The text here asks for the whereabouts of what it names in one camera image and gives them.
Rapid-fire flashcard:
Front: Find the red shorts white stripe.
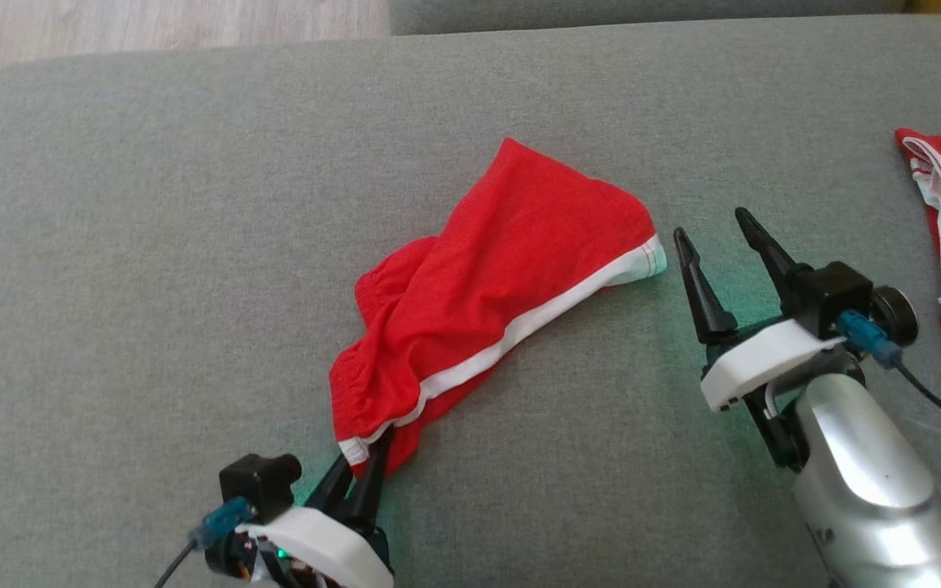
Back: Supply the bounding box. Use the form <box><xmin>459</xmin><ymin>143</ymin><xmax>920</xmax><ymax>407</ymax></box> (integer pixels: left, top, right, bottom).
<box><xmin>328</xmin><ymin>136</ymin><xmax>669</xmax><ymax>479</ymax></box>

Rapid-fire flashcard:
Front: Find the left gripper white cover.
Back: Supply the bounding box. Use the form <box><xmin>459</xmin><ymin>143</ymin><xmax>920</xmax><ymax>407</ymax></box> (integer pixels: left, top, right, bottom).
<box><xmin>206</xmin><ymin>428</ymin><xmax>395</xmax><ymax>588</ymax></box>

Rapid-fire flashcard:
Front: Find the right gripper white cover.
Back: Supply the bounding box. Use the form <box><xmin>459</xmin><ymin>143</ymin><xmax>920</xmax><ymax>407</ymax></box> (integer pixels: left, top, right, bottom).
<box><xmin>672</xmin><ymin>207</ymin><xmax>848</xmax><ymax>474</ymax></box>

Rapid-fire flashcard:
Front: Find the large grey sofa seat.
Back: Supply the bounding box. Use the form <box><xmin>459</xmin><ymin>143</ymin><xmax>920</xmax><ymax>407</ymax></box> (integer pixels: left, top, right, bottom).
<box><xmin>0</xmin><ymin>14</ymin><xmax>941</xmax><ymax>588</ymax></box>

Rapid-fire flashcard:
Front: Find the small grey sofa cushion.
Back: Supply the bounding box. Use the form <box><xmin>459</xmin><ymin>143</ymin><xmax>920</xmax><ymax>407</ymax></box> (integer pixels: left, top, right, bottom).
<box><xmin>388</xmin><ymin>0</ymin><xmax>910</xmax><ymax>36</ymax></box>

